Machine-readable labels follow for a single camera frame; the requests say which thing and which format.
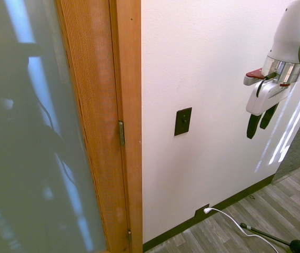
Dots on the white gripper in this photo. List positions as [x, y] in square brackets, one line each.
[260, 98]

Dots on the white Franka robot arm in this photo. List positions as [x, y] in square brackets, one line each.
[286, 34]

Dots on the dark baseboard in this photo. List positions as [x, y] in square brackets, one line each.
[234, 196]

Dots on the black tripod stand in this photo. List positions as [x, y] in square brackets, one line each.
[294, 241]

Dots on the large metal door hinge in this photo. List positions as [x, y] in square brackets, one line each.
[121, 133]

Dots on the wooden door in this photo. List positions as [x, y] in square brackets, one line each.
[94, 105]

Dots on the small metal door hinge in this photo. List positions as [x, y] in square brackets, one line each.
[129, 235]

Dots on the frosted glass door pane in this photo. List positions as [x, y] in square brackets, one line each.
[26, 137]

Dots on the grey wrist camera red mount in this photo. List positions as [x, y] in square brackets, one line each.
[252, 78]

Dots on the dark light switch plate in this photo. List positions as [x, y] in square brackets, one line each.
[179, 129]

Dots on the dark wall outlet plate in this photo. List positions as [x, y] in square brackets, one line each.
[200, 210]

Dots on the wooden door frame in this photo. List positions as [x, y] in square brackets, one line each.
[130, 79]

